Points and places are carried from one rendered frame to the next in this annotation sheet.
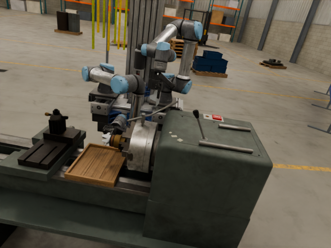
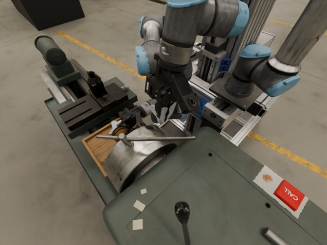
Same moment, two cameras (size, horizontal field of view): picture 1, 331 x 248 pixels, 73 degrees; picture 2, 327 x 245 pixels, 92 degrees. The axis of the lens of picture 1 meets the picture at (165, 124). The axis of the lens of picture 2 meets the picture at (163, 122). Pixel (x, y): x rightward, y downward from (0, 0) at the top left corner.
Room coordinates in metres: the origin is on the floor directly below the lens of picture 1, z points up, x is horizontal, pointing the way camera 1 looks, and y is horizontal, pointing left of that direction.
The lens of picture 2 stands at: (1.04, -0.15, 1.75)
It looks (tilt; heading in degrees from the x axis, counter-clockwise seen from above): 54 degrees down; 47
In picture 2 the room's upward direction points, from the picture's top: straight up
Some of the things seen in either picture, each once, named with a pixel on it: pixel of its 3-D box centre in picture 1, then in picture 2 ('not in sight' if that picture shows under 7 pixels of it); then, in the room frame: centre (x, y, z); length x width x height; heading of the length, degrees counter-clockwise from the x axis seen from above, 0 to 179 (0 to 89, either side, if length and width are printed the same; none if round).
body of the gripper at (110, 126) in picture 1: (111, 131); (132, 116); (1.28, 0.35, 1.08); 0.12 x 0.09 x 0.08; 177
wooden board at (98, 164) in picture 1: (100, 163); (119, 140); (1.17, 0.39, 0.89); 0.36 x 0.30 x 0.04; 178
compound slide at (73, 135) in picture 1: (61, 135); (102, 96); (1.26, 0.68, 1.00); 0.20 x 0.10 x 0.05; 88
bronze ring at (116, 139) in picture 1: (118, 141); (123, 137); (1.17, 0.27, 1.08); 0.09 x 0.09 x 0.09; 88
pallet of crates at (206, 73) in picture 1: (210, 62); not in sight; (8.32, -1.24, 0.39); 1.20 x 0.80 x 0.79; 107
